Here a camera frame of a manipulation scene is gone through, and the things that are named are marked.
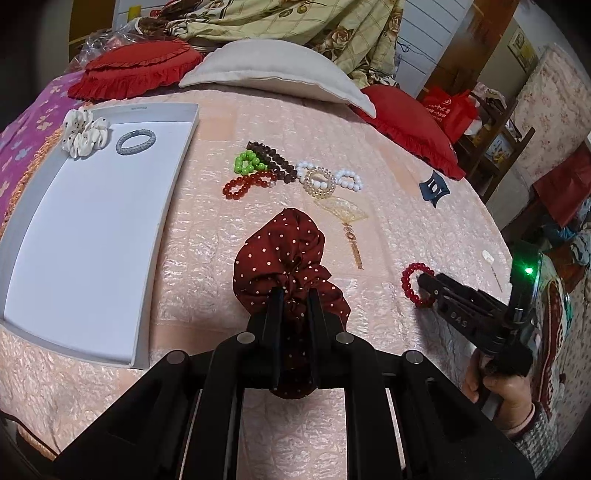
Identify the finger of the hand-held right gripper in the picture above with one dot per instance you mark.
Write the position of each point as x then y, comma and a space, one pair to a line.
466, 323
457, 290

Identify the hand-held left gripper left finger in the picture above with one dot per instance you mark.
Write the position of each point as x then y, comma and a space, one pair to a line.
276, 323

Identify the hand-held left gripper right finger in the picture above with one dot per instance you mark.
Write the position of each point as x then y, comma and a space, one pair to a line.
316, 323

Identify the dark red polka dot scrunchie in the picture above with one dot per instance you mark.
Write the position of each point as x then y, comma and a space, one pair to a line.
281, 249

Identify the blue hair claw clip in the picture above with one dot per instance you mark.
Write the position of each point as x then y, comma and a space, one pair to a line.
431, 189

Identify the white shallow box tray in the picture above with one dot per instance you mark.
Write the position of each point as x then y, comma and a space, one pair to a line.
83, 230

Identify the person's right forearm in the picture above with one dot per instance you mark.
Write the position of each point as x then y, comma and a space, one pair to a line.
540, 438

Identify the person's right hand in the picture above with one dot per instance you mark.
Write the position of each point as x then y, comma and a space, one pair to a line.
512, 397

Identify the red green patterned cloth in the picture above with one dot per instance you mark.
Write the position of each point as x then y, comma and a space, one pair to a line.
556, 323

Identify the pink quilted bedspread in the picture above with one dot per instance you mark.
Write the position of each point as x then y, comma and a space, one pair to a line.
207, 277

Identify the red hanging cloth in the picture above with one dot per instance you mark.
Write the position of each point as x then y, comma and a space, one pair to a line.
568, 189

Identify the dark wooden shelf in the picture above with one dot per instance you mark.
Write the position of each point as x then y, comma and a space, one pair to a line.
503, 152

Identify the red ruffled cushion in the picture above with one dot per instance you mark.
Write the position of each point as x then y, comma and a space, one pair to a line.
134, 69
406, 124

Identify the red shopping bag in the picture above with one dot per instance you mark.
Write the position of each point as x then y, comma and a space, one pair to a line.
445, 110

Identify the pink floral mattress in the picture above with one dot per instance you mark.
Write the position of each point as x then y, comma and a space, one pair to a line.
549, 115

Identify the grey sparkly bangle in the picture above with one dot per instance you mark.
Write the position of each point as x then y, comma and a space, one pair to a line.
121, 146

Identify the beige pillow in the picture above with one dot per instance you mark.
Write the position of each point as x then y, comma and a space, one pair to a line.
268, 69

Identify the white black-dotted scrunchie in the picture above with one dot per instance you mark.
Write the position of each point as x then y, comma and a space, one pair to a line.
85, 136

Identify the floral checked quilt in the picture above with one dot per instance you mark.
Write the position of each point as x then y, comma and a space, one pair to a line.
277, 23

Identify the purple floral sheet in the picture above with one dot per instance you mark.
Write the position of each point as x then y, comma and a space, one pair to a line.
27, 138

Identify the clear plastic bag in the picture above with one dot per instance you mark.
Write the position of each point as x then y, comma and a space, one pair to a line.
99, 46

